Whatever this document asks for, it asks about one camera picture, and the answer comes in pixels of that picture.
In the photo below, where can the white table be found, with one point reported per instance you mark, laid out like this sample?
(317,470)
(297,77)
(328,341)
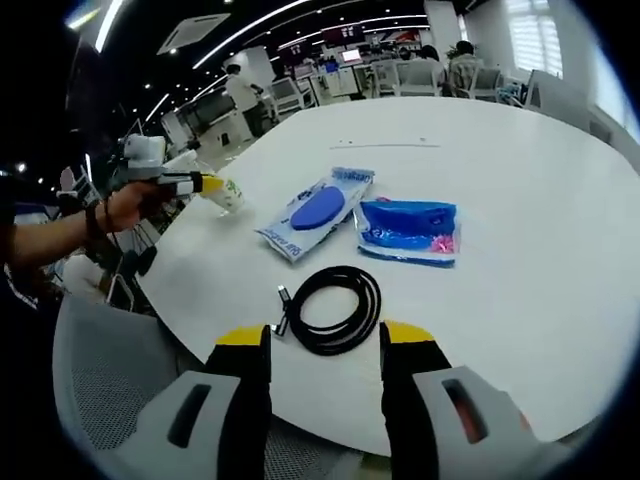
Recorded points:
(500,175)

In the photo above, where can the person's left hand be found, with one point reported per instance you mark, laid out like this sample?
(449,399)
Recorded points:
(127,205)

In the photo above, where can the window with white blinds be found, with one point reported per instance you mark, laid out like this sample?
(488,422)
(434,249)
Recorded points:
(535,37)

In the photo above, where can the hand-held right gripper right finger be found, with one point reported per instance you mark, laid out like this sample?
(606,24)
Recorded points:
(415,400)

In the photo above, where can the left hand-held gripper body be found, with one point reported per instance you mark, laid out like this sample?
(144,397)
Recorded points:
(145,152)

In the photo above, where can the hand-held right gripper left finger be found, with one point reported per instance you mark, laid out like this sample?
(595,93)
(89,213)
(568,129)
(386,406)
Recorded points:
(240,400)

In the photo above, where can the grey mesh chair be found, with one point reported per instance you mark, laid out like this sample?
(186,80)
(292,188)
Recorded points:
(110,360)

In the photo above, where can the grey chair back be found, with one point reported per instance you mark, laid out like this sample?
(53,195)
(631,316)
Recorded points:
(557,95)

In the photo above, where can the white office chair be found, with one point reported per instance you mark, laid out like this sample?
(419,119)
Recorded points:
(385,80)
(487,82)
(286,97)
(419,80)

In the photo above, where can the pale packet with blue oval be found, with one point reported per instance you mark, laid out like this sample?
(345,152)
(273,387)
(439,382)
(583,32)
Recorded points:
(315,207)

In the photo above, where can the blue packet with pink print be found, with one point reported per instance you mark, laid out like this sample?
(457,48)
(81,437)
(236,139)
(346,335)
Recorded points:
(405,230)

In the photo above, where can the ceiling air vent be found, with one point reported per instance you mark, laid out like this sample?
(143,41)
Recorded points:
(192,32)

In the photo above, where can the floral paper cup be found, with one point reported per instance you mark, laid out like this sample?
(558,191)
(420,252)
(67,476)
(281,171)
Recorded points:
(230,197)

